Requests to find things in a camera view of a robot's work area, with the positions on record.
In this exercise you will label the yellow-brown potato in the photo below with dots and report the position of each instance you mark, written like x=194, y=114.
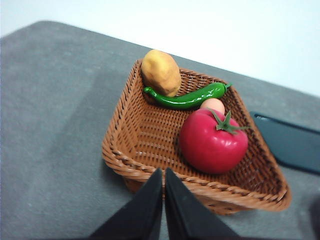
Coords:
x=161, y=72

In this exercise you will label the red tomato with green stem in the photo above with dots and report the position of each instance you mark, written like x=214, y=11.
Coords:
x=207, y=147

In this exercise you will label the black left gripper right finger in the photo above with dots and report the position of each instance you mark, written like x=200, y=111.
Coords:
x=190, y=217

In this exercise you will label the black rectangular tray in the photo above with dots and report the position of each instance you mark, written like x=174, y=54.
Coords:
x=290, y=145

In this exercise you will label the pale brown egg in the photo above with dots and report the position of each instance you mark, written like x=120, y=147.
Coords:
x=214, y=104

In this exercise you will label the brown woven wicker basket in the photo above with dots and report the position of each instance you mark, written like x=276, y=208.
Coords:
x=150, y=140

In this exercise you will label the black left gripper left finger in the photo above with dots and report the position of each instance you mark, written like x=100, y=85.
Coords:
x=142, y=215

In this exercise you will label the green chili pepper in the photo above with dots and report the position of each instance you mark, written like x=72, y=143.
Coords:
x=185, y=101

